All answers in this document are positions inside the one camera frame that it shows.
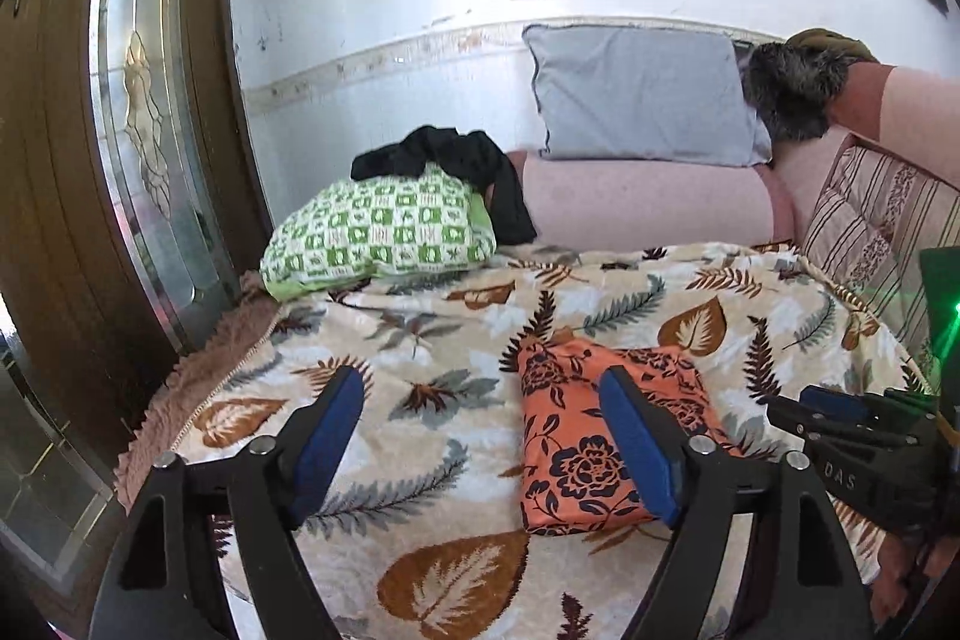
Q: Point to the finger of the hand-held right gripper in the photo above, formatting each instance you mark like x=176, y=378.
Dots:
x=825, y=434
x=832, y=401

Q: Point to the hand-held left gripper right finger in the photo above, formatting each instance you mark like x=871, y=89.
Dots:
x=637, y=437

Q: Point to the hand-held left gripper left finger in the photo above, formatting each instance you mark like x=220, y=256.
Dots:
x=330, y=430

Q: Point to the orange black floral garment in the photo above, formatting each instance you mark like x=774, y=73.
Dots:
x=570, y=460

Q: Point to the person's right hand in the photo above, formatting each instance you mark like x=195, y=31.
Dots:
x=896, y=572

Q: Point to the brown fringed bed cover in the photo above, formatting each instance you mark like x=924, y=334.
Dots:
x=195, y=370

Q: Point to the beige leaf print blanket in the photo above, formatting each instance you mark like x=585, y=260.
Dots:
x=450, y=325

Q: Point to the striped cushion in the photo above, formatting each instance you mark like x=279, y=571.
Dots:
x=877, y=212

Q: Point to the green white patterned pillow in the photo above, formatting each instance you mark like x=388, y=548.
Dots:
x=375, y=227

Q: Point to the pink sofa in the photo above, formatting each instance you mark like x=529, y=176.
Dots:
x=652, y=205

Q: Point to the black cloth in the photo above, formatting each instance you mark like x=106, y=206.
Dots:
x=457, y=156

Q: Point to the dark furry cloth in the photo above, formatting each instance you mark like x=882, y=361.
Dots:
x=795, y=93

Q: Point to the grey pillow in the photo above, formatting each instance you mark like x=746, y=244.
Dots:
x=645, y=93

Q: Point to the olive cloth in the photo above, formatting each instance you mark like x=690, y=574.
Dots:
x=832, y=44

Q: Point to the brown wooden glass door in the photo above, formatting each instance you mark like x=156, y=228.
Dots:
x=45, y=160

